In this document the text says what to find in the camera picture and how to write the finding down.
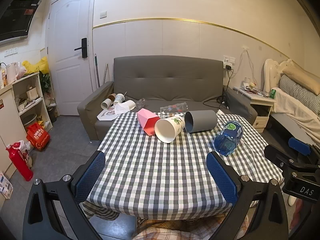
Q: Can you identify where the grey plastic cup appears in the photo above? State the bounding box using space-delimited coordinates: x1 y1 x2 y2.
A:
184 110 218 134

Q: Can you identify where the green mop handle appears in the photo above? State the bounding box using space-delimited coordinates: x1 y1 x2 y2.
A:
94 53 101 88

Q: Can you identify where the yellow plastic bag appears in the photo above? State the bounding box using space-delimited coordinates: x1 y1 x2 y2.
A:
22 56 50 75

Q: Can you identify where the cream bed headboard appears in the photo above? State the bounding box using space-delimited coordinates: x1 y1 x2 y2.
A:
263 58 296 93

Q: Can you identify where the clear printed glass cup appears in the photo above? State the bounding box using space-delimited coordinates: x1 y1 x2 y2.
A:
160 102 189 120

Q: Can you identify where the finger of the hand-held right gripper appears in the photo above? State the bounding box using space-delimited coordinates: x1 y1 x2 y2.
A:
264 144 304 172
288 137 320 161

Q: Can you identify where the grey checkered tablecloth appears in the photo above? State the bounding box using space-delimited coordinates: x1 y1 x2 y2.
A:
80 111 286 221

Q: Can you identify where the white wall socket panel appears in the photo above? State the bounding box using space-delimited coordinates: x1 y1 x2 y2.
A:
223 55 236 67

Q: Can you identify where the pink faceted cup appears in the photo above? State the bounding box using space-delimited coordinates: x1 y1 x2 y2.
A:
137 108 161 136

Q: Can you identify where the grey sofa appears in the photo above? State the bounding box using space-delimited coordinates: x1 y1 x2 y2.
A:
77 55 258 141

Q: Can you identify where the beige pillow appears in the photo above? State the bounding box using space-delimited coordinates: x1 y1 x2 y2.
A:
282 66 320 96

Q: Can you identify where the white nightstand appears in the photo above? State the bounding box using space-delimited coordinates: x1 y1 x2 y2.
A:
232 86 277 133

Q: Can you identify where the blue plastic water bottle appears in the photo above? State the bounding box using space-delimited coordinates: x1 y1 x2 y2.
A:
213 120 244 156

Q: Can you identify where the plaid orange cloth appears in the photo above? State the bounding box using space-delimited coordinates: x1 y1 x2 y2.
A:
132 214 227 240

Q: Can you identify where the red thermos flask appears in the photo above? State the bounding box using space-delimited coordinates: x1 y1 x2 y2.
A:
5 142 34 182

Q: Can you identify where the cream blanket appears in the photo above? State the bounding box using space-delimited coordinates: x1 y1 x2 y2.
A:
271 89 320 153

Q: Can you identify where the green potted plant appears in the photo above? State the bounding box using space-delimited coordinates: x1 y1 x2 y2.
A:
38 71 52 97

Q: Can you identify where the black range hood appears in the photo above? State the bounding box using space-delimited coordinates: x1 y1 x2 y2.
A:
0 0 43 43

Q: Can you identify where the white door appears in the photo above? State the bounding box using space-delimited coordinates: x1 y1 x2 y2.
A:
47 0 97 117

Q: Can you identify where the white low cabinet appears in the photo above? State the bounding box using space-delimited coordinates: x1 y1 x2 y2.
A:
0 83 21 178

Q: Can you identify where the pale pink electric kettle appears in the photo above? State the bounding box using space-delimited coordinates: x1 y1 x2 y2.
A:
5 62 21 85

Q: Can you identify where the white paper cup green print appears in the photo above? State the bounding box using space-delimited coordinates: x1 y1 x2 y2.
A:
154 116 186 144

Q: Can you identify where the grey checkered pillow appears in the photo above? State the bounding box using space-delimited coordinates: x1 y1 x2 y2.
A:
279 74 320 111

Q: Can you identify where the red gift bag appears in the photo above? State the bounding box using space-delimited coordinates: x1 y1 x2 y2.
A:
26 123 51 151

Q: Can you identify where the white printed paper sheet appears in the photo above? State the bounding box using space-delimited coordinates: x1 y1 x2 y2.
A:
97 110 118 122

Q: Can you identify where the white hanging cable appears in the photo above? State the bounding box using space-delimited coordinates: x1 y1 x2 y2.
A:
236 45 258 86

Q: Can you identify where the black power cable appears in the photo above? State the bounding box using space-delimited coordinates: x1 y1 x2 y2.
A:
202 65 236 106

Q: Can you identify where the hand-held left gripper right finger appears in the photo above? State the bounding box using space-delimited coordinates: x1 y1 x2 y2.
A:
206 151 296 240

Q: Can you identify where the lidded white drink cup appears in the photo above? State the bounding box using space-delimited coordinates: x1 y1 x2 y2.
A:
113 93 125 106

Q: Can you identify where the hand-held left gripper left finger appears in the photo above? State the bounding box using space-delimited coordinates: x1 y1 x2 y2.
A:
22 151 107 240

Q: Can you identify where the black door lock handle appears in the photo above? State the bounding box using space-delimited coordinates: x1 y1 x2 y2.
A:
74 38 88 58

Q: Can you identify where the white open shelf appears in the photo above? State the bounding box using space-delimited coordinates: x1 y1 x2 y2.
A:
11 71 53 133

